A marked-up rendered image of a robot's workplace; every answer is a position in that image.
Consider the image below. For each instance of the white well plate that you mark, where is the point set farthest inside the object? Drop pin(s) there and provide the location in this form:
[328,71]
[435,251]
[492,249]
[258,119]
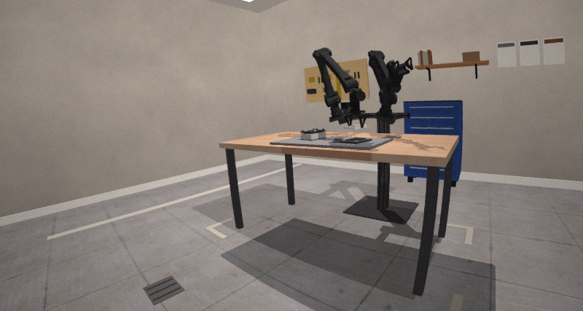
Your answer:
[354,127]

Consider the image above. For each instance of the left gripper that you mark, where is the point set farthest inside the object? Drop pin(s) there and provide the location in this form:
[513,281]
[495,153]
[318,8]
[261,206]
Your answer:
[400,69]

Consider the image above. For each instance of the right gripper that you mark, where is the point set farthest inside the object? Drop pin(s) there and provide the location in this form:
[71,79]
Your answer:
[350,116]

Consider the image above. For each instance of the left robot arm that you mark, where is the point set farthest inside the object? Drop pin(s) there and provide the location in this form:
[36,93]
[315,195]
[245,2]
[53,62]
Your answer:
[382,71]

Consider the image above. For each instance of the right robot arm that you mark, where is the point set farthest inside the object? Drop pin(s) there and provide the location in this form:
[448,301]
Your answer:
[332,99]

